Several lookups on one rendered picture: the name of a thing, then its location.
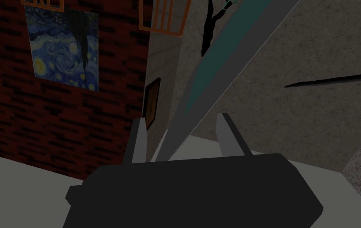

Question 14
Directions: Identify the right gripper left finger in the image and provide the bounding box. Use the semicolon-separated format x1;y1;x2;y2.
122;117;148;165

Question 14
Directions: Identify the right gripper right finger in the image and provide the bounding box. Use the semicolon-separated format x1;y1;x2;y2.
215;112;253;158

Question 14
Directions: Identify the small brown framed picture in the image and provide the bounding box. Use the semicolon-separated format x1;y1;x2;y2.
142;77;162;131

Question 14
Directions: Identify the grey and teal long panel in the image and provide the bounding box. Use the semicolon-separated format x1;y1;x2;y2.
150;0;301;163

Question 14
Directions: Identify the blue swirling night sky painting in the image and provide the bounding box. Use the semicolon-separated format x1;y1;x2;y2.
24;5;100;93

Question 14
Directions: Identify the orange barred frame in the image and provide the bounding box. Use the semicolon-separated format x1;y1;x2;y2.
20;0;65;13
138;0;192;37

